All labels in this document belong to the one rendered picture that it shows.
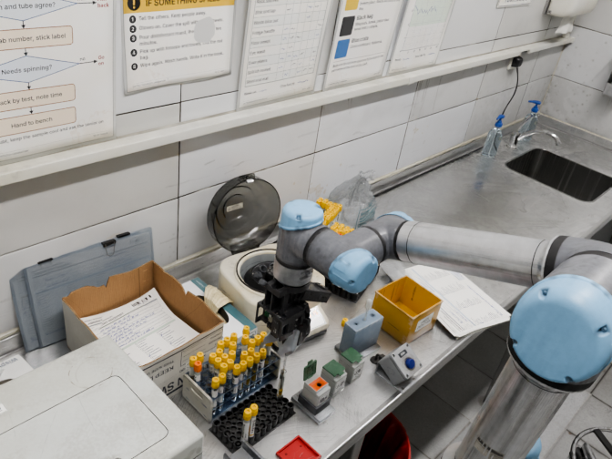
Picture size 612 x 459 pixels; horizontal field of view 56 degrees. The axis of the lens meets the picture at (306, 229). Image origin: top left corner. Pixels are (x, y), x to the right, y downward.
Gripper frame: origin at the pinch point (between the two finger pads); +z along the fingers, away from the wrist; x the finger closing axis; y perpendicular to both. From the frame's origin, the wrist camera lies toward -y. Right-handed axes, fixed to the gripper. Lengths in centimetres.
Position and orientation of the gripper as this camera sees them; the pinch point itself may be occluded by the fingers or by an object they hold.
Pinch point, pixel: (287, 347)
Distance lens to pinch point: 124.2
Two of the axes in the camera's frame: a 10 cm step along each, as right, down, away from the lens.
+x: 7.2, 4.6, -5.2
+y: -6.8, 3.2, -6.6
